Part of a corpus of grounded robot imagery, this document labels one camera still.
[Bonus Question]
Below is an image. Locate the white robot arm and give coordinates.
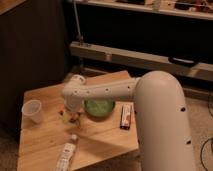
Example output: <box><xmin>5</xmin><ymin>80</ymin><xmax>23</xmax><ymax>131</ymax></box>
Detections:
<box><xmin>62</xmin><ymin>71</ymin><xmax>196</xmax><ymax>171</ymax></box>

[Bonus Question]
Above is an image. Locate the green bowl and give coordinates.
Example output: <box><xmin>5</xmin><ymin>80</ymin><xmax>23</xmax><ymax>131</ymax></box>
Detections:
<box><xmin>84</xmin><ymin>100</ymin><xmax>115</xmax><ymax>118</ymax></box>

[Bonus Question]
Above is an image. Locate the clear plastic cup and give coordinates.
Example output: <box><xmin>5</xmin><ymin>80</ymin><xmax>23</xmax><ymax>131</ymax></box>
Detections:
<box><xmin>21</xmin><ymin>99</ymin><xmax>43</xmax><ymax>124</ymax></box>

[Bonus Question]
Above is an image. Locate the red and black box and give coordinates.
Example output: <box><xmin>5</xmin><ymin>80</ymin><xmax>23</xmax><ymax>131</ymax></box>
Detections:
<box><xmin>120</xmin><ymin>104</ymin><xmax>132</xmax><ymax>130</ymax></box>

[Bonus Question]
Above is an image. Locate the metal stand pole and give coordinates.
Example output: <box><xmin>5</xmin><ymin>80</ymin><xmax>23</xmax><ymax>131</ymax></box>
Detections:
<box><xmin>72</xmin><ymin>0</ymin><xmax>90</xmax><ymax>47</ymax></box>

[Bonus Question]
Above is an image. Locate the wooden shelf with clutter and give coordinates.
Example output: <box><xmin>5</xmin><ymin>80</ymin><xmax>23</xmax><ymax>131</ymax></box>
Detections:
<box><xmin>68</xmin><ymin>0</ymin><xmax>213</xmax><ymax>21</ymax></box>

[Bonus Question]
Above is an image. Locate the grey case with black handle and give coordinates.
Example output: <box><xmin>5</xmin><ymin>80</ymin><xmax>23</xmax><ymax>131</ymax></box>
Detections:
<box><xmin>69</xmin><ymin>41</ymin><xmax>213</xmax><ymax>82</ymax></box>

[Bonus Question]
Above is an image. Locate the black cable on floor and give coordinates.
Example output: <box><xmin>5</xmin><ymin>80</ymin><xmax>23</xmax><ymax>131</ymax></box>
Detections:
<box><xmin>199</xmin><ymin>137</ymin><xmax>213</xmax><ymax>171</ymax></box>

